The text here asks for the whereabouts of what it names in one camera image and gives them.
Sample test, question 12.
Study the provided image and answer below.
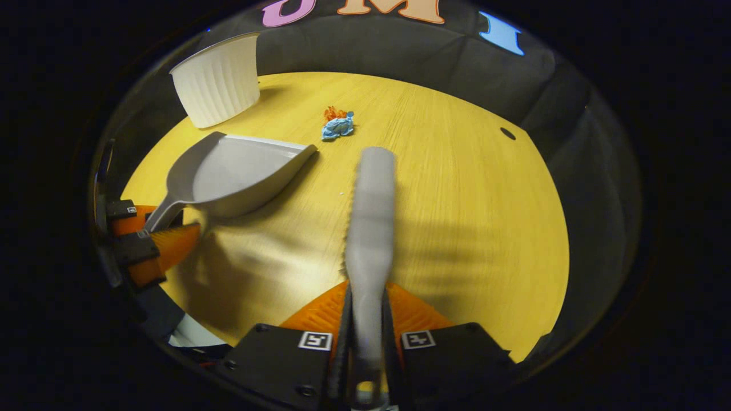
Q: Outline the small grey broom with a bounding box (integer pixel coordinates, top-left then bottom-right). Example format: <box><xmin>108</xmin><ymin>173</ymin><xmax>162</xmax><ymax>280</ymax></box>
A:
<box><xmin>341</xmin><ymin>146</ymin><xmax>398</xmax><ymax>409</ymax></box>

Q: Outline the white object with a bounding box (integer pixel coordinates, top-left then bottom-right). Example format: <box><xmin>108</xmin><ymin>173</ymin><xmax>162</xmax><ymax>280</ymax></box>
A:
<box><xmin>168</xmin><ymin>313</ymin><xmax>230</xmax><ymax>349</ymax></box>

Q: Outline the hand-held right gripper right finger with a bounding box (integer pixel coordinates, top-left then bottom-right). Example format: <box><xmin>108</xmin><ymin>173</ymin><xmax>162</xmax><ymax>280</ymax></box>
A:
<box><xmin>381</xmin><ymin>281</ymin><xmax>518</xmax><ymax>410</ymax></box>

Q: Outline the white ribbed garbage bin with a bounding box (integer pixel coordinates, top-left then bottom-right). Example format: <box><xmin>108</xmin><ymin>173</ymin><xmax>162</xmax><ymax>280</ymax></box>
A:
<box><xmin>169</xmin><ymin>33</ymin><xmax>262</xmax><ymax>130</ymax></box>

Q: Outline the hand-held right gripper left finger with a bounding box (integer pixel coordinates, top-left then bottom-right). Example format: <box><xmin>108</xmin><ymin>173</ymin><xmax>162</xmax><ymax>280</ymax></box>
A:
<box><xmin>216</xmin><ymin>279</ymin><xmax>354</xmax><ymax>411</ymax></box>

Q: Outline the grey dustpan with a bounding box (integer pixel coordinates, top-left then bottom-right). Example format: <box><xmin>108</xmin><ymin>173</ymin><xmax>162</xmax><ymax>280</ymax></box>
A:
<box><xmin>143</xmin><ymin>131</ymin><xmax>319</xmax><ymax>234</ymax></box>

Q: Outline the blue paper scrap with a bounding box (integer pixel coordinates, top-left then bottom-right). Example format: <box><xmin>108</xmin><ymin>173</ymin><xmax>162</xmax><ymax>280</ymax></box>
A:
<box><xmin>321</xmin><ymin>111</ymin><xmax>355</xmax><ymax>141</ymax></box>

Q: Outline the wooden desktop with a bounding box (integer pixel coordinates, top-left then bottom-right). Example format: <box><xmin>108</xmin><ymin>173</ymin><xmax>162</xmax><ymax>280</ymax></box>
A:
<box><xmin>120</xmin><ymin>71</ymin><xmax>571</xmax><ymax>364</ymax></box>

